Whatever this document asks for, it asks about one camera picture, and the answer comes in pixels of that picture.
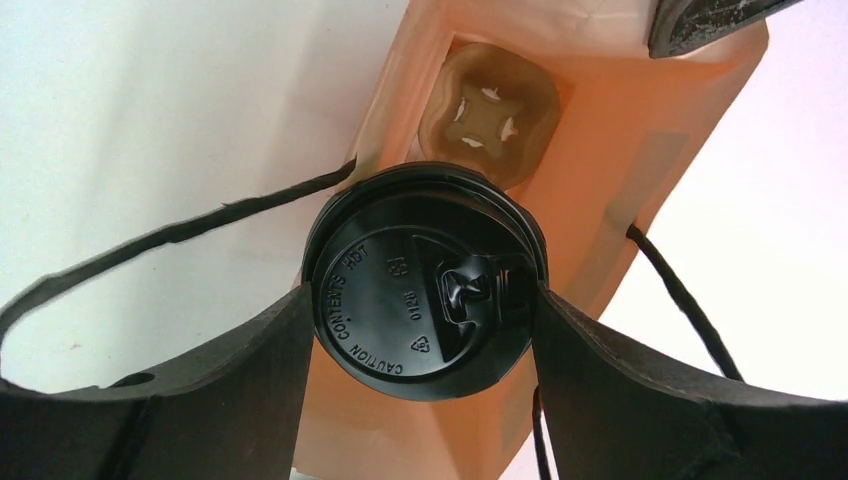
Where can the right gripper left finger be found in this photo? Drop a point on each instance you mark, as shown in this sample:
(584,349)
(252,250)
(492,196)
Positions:
(227,409)

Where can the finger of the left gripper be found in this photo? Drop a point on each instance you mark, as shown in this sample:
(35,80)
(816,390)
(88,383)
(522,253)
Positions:
(680,27)

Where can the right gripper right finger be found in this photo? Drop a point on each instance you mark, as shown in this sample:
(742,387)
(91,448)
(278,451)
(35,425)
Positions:
(618,409)

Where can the orange paper bag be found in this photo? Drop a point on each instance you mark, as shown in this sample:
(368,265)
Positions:
(163,163)

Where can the black coffee cup lid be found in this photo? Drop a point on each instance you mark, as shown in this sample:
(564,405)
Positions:
(424,280)

